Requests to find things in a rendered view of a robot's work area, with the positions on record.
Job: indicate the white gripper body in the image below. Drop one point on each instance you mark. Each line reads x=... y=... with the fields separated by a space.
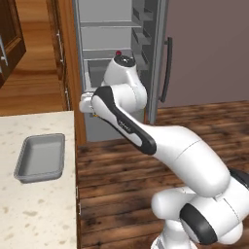
x=85 y=103

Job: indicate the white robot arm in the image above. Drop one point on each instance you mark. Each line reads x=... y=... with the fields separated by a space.
x=191 y=155

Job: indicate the grey fridge drawer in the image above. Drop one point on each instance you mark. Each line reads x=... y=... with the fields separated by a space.
x=96 y=69

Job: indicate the grey open fridge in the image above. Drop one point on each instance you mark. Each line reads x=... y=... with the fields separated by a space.
x=103 y=35

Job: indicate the grey tupperware container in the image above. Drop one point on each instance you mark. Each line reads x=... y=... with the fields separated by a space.
x=40 y=157

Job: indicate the grey fridge door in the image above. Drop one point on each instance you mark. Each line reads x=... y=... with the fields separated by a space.
x=152 y=39

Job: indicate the tall wooden cabinet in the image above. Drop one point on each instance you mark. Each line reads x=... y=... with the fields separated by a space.
x=73 y=71

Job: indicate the small red round object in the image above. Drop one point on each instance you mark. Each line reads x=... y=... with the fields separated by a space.
x=118 y=53

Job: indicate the dark wooden cupboard door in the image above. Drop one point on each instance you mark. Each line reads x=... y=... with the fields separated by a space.
x=11 y=39

